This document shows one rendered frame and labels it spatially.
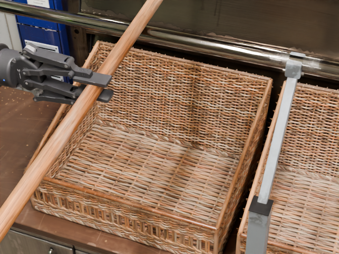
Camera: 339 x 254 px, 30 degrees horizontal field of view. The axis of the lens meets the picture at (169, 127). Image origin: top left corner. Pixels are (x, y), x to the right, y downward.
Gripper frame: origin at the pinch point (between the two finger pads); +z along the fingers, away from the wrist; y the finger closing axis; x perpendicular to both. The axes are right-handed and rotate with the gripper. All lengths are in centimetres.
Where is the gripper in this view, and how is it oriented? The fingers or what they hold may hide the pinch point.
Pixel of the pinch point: (94, 85)
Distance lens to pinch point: 123.1
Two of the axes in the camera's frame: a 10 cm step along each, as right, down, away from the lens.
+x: -3.4, 6.5, -6.9
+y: 0.3, 7.3, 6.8
